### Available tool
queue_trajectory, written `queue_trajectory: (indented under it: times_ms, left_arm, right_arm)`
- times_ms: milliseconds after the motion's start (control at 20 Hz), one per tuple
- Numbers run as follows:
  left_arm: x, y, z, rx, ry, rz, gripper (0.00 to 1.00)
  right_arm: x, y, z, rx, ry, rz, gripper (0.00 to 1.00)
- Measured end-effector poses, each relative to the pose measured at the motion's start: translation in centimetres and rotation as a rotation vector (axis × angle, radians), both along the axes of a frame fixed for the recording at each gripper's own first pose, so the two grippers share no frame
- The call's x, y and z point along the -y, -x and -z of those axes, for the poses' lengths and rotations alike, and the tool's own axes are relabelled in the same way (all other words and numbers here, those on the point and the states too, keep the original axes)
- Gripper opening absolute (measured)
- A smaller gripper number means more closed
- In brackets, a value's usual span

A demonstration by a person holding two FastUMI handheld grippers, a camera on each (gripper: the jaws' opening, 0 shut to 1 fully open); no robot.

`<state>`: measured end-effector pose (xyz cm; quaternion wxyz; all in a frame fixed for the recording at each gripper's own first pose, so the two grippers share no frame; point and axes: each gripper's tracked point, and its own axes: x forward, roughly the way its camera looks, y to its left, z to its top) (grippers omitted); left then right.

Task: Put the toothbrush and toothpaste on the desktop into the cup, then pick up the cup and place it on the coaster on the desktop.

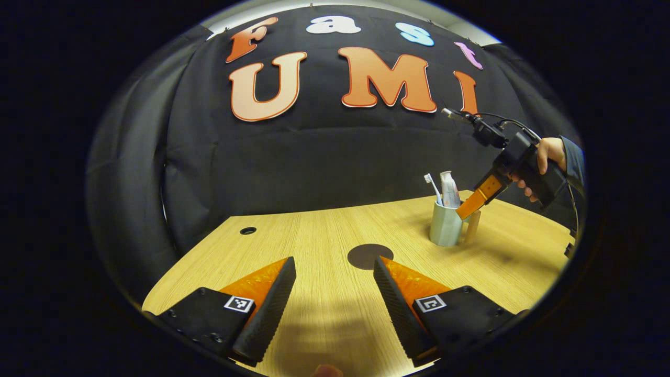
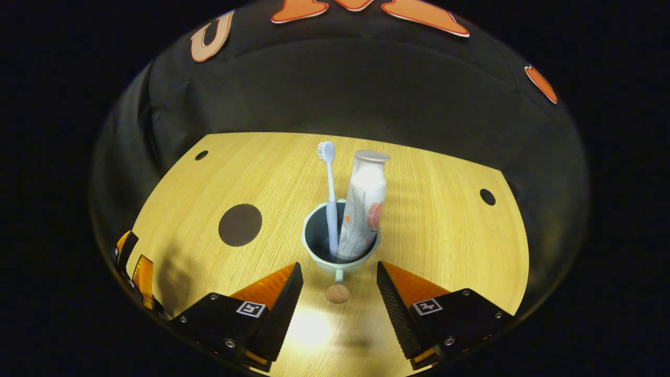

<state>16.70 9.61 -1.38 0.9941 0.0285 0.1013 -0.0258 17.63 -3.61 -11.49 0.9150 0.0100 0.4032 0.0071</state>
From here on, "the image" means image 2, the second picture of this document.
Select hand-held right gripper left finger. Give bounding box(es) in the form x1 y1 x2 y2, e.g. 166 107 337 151
169 262 304 372

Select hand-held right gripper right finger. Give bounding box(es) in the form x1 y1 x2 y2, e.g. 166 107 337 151
376 261 516 370

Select pale blue cup wooden handle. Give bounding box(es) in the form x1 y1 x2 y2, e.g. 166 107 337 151
301 199 381 304

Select dark round coaster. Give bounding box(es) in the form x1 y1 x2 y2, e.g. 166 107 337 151
218 204 263 247

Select white toothpaste tube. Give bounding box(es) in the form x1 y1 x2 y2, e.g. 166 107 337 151
337 150 391 262

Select light blue toothbrush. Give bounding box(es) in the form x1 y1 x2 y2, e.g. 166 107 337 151
317 141 340 260

